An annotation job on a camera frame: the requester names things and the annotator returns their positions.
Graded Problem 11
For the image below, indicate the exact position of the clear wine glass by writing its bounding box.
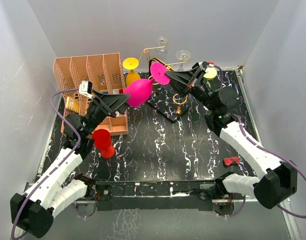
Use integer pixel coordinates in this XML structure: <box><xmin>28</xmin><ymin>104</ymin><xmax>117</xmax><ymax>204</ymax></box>
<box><xmin>156</xmin><ymin>36</ymin><xmax>168</xmax><ymax>53</ymax></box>
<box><xmin>176</xmin><ymin>50</ymin><xmax>191</xmax><ymax>72</ymax></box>

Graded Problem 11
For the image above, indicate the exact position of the clear wine glass left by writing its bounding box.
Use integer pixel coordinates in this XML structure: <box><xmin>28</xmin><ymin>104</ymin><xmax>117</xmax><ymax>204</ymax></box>
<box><xmin>156</xmin><ymin>36</ymin><xmax>168</xmax><ymax>53</ymax></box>

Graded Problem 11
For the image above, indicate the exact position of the small red object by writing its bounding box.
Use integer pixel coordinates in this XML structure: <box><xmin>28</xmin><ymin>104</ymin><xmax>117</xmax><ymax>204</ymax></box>
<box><xmin>223</xmin><ymin>156</ymin><xmax>240</xmax><ymax>167</ymax></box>

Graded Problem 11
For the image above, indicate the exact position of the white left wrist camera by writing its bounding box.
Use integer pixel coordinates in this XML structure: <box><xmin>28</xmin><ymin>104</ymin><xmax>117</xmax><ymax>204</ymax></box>
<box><xmin>78</xmin><ymin>80</ymin><xmax>92</xmax><ymax>99</ymax></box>

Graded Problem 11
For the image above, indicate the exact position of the magenta wine glass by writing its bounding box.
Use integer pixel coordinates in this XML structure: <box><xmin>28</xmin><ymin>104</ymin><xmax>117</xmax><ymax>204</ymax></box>
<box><xmin>124</xmin><ymin>62</ymin><xmax>170</xmax><ymax>108</ymax></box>

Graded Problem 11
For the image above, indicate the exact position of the pink plastic file organizer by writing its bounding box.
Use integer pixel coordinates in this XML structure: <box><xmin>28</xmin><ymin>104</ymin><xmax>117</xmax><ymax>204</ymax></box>
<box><xmin>53</xmin><ymin>53</ymin><xmax>128</xmax><ymax>136</ymax></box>

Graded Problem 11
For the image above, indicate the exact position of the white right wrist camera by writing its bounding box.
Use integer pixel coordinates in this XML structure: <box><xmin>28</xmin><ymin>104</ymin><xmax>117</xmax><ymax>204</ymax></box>
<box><xmin>202</xmin><ymin>61</ymin><xmax>214</xmax><ymax>72</ymax></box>

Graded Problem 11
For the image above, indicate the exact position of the gold wire wine glass rack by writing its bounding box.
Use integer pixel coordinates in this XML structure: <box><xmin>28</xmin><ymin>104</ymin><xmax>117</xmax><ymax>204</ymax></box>
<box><xmin>141</xmin><ymin>48</ymin><xmax>188</xmax><ymax>123</ymax></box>

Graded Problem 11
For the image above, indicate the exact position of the green wine glass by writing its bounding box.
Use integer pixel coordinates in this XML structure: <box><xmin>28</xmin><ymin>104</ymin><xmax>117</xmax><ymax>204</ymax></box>
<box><xmin>203</xmin><ymin>66</ymin><xmax>217</xmax><ymax>88</ymax></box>

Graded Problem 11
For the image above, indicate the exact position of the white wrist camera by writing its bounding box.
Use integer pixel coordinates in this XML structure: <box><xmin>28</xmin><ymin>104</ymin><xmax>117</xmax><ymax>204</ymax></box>
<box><xmin>202</xmin><ymin>61</ymin><xmax>214</xmax><ymax>72</ymax></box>
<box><xmin>78</xmin><ymin>80</ymin><xmax>92</xmax><ymax>99</ymax></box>

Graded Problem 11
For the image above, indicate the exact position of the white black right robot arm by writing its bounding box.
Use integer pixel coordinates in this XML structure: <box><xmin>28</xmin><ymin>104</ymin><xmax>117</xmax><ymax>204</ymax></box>
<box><xmin>164</xmin><ymin>62</ymin><xmax>298</xmax><ymax>209</ymax></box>

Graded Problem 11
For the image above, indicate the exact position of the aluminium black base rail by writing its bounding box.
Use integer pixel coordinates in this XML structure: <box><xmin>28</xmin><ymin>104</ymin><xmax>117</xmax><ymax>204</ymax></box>
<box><xmin>30</xmin><ymin>178</ymin><xmax>246</xmax><ymax>213</ymax></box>

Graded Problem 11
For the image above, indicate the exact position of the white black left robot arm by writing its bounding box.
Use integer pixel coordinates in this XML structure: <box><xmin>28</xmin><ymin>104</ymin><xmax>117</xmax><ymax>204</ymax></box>
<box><xmin>10</xmin><ymin>90</ymin><xmax>131</xmax><ymax>240</ymax></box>

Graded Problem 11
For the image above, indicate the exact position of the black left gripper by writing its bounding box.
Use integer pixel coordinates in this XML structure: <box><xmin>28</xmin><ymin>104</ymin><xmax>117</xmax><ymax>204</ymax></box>
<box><xmin>83</xmin><ymin>89</ymin><xmax>134</xmax><ymax>136</ymax></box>

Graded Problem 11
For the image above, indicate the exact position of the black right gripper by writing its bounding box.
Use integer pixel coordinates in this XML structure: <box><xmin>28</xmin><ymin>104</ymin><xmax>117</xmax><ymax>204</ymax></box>
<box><xmin>164</xmin><ymin>67</ymin><xmax>218</xmax><ymax>113</ymax></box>

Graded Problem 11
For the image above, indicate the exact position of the red wine glass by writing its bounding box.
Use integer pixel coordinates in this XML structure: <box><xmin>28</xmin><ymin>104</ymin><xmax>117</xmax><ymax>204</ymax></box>
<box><xmin>92</xmin><ymin>129</ymin><xmax>115</xmax><ymax>159</ymax></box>

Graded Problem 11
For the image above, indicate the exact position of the clear wine glass right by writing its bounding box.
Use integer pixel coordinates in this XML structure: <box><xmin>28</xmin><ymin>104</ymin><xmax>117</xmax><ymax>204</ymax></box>
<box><xmin>176</xmin><ymin>50</ymin><xmax>191</xmax><ymax>72</ymax></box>

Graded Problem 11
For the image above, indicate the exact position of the yellow wine glass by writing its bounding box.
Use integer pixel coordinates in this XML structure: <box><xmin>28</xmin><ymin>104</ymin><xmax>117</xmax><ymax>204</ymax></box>
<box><xmin>122</xmin><ymin>57</ymin><xmax>140</xmax><ymax>86</ymax></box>

